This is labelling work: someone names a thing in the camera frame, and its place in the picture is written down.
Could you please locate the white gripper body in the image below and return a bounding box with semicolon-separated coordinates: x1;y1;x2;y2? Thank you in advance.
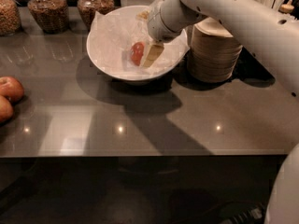
147;3;181;43

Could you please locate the white paper bowl liner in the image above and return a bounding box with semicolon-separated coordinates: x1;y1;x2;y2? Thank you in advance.
89;0;191;75

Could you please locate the left glass jar of cereal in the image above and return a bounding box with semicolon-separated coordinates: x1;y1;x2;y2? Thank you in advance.
0;0;21;35

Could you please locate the glass jar of granola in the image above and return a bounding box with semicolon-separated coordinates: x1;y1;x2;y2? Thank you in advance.
77;0;115;30
27;0;69;34

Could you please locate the middle glass jar of granola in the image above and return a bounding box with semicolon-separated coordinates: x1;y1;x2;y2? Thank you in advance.
27;0;69;34

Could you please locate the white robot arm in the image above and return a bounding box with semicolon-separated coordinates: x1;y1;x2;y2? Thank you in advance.
147;0;299;224

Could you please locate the large white bowl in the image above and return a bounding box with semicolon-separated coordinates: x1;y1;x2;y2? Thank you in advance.
86;5;189;83

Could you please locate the red apple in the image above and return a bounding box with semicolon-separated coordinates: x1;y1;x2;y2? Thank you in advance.
0;77;24;103
130;42;145;66
0;95;14;123

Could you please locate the right glass jar of granola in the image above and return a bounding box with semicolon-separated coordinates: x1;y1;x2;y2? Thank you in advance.
77;0;115;30

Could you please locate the front stack of paper bowls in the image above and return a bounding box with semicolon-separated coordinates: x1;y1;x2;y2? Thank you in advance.
187;18;243;83

